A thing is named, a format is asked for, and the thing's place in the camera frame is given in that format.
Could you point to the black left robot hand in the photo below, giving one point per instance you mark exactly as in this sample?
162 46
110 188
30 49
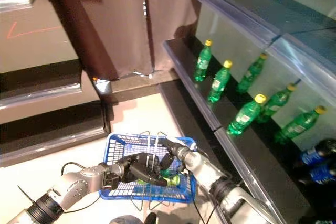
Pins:
139 166

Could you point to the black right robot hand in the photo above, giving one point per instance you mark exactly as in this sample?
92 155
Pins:
178 148

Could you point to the blue plastic shopping basket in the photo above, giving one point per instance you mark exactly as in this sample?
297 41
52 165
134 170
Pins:
170 198

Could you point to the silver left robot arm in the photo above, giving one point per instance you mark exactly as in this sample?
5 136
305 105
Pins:
76 182

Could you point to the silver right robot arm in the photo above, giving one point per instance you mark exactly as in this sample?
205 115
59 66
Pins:
207 169

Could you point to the black left robot foot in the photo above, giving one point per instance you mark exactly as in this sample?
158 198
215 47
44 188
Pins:
151 219

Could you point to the shiny silver corner plate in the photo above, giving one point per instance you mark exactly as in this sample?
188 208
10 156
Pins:
103 86

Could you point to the dark shelving unit with rails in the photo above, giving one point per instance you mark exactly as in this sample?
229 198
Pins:
39 82

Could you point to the Pepsi cola bottle blue cap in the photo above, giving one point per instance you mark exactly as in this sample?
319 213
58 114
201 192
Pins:
311 155
321 175

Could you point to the brown fabric curtain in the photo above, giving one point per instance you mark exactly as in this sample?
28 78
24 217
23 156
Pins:
118 24

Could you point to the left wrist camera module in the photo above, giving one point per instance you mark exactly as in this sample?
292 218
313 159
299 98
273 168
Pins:
111 180

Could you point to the clear plastic price rail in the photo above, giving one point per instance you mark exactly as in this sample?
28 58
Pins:
302 64
223 7
243 166
194 90

